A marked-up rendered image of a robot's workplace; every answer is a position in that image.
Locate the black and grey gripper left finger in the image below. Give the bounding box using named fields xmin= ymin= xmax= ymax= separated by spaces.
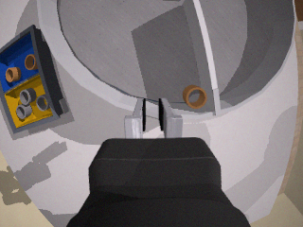
xmin=124 ymin=98 xmax=146 ymax=138

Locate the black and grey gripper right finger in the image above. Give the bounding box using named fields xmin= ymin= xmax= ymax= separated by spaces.
xmin=158 ymin=98 xmax=184 ymax=138

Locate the bronze bushing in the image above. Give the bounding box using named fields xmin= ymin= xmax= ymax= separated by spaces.
xmin=6 ymin=67 xmax=21 ymax=82
xmin=25 ymin=54 xmax=38 ymax=70
xmin=183 ymin=85 xmax=207 ymax=109

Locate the blue and yellow divided bin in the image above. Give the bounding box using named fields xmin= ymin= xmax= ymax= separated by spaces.
xmin=0 ymin=25 xmax=69 ymax=134

